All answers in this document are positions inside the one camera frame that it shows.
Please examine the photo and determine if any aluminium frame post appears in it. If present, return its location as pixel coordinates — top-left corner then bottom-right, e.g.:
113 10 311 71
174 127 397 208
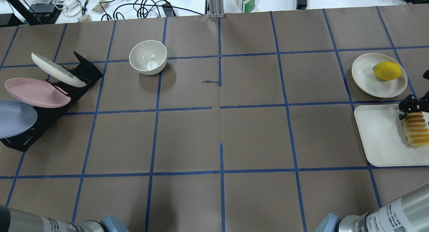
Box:
205 0 225 18

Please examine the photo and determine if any pink plate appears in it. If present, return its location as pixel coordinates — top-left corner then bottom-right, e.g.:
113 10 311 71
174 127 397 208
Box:
5 78 71 108

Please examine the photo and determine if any white ceramic bowl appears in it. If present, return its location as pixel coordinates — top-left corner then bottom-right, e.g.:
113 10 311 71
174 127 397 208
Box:
129 40 167 75

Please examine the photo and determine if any grilled bread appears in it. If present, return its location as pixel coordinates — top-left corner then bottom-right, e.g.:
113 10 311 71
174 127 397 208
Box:
402 112 429 148

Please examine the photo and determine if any black plate rack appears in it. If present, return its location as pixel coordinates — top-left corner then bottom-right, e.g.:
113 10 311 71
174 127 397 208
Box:
0 52 103 152

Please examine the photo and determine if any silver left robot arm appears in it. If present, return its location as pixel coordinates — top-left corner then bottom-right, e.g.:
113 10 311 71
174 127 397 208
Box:
0 205 128 232

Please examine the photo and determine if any blue plate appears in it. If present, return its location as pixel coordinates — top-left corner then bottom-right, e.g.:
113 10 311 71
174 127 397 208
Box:
0 99 38 139

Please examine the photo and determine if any white square tray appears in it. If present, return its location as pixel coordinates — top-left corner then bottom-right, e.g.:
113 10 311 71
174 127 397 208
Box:
354 104 429 167

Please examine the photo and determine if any white plate in rack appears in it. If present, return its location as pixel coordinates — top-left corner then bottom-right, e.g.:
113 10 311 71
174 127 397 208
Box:
31 53 86 87

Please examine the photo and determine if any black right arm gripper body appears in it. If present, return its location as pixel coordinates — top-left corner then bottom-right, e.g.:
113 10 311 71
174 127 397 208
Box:
399 92 429 120

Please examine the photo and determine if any green white box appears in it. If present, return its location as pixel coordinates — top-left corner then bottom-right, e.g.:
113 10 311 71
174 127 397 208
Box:
234 0 255 13

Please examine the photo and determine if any yellow lemon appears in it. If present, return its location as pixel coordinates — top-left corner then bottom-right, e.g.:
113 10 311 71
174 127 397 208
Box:
373 62 403 81

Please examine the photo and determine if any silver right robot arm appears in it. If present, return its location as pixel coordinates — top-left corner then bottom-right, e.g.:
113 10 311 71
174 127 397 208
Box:
316 94 428 232

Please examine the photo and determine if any round white plate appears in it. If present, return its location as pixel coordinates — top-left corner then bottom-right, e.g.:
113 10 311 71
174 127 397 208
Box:
352 53 408 98

